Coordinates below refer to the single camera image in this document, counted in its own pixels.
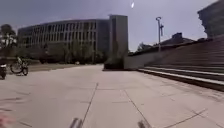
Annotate lamp pole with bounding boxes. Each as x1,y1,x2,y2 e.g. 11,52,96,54
155,16,165,53

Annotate wide stone steps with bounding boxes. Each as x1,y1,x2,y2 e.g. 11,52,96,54
137,38,224,93

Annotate robot's own part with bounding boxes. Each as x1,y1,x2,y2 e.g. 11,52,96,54
137,120,151,128
69,117,84,128

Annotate large curved grey building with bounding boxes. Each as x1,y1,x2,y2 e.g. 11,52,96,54
17,14,129,60

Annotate row of trees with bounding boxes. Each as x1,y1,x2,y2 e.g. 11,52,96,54
13,39,108,65

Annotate bicycle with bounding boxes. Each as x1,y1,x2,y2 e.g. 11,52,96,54
9,57,30,77

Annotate dark building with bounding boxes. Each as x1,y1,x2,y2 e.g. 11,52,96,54
197,0,224,38

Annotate distant building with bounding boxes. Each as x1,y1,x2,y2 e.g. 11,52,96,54
159,32,196,47

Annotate tree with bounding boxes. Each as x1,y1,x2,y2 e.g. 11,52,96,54
0,23,18,58

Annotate grass strip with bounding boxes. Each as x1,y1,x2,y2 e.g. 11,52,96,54
26,62,84,73

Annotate pale concrete slab pavement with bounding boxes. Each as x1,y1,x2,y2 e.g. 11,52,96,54
0,63,224,128

